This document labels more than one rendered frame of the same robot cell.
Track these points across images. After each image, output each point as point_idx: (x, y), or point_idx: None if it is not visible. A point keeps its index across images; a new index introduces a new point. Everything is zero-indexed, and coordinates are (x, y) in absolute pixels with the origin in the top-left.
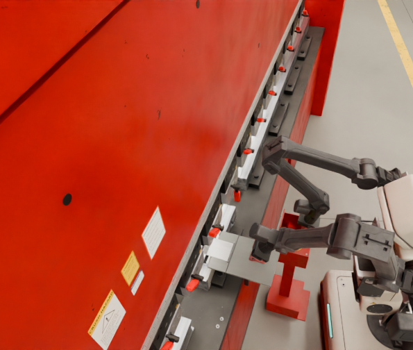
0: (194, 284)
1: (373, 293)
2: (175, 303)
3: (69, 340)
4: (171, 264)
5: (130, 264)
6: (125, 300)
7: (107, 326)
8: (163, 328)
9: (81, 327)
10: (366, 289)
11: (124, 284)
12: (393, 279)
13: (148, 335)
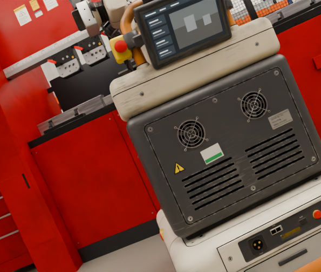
0: (77, 46)
1: (131, 68)
2: (70, 53)
3: (7, 6)
4: (65, 26)
5: (34, 2)
6: (32, 15)
7: (21, 16)
8: (59, 58)
9: (11, 6)
10: (128, 64)
11: (31, 8)
12: (72, 6)
13: (47, 48)
